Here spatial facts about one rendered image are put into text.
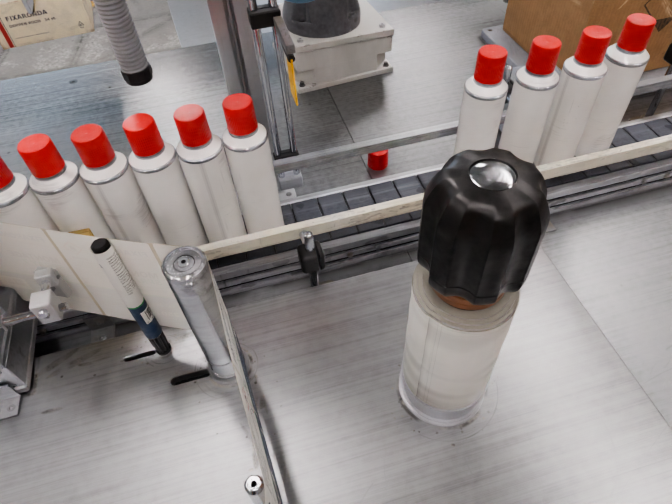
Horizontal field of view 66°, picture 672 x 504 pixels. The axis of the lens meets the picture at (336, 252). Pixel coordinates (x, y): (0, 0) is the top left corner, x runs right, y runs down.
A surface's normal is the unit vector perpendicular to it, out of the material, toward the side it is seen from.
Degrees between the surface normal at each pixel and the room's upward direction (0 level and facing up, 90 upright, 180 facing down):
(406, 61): 0
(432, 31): 0
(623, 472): 0
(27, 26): 90
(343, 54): 90
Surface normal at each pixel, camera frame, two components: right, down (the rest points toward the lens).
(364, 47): 0.33, 0.71
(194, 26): -0.05, -0.64
